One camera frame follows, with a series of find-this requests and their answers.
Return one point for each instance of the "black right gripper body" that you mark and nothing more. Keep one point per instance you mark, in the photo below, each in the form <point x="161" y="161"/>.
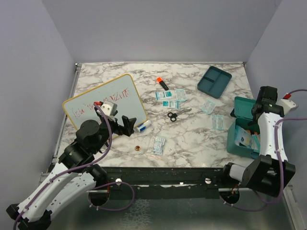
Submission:
<point x="254" y="114"/>

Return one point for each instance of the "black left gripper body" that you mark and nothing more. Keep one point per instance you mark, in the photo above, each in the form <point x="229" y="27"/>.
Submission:
<point x="106" y="134"/>

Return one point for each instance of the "white blue tube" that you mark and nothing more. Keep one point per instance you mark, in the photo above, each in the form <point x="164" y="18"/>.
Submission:
<point x="143" y="126"/>

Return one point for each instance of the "clear bag of plasters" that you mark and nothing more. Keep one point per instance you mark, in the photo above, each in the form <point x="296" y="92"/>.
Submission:
<point x="156" y="145"/>

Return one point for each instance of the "large blue bandage packet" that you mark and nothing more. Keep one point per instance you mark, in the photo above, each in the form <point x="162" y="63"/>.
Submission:
<point x="244" y="139"/>

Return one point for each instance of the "teal wipe packet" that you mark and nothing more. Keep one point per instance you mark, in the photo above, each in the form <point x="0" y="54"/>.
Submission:
<point x="171" y="104"/>
<point x="165" y="95"/>

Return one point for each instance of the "white dressing packet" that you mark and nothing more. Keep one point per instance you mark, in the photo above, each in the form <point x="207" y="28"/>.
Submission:
<point x="181" y="95"/>

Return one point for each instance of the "amber medicine bottle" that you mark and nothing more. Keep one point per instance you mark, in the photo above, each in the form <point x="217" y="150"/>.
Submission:
<point x="252" y="132"/>

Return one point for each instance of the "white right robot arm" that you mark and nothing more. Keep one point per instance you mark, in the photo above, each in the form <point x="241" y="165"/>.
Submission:
<point x="270" y="172"/>

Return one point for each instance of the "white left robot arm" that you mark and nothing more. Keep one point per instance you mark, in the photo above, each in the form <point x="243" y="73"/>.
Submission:
<point x="76" y="172"/>

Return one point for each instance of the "teal medicine box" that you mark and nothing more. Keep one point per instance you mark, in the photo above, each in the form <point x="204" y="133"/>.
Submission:
<point x="243" y="115"/>

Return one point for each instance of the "yellow framed whiteboard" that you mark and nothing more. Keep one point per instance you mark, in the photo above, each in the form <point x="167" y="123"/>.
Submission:
<point x="121" y="91"/>

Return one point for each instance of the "blue divided tray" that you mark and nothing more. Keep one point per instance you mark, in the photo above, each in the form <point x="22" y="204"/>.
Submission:
<point x="214" y="82"/>

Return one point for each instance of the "small clear teal packet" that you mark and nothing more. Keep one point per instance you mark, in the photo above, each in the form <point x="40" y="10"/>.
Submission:
<point x="208" y="107"/>

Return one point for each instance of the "orange black highlighter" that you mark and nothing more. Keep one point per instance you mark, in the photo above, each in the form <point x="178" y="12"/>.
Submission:
<point x="162" y="83"/>

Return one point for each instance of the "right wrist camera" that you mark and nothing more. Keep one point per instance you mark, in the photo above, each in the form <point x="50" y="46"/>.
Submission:
<point x="287" y="104"/>

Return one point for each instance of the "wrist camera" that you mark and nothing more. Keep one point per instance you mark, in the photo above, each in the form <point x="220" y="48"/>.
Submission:
<point x="108" y="108"/>
<point x="287" y="104"/>

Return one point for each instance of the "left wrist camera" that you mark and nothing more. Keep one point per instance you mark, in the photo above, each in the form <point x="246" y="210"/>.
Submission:
<point x="108" y="108"/>

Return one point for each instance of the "black handled scissors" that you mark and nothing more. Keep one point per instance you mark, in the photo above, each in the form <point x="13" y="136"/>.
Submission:
<point x="173" y="116"/>

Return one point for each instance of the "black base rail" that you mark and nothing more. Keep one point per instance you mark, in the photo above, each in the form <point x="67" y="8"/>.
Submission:
<point x="125" y="183"/>

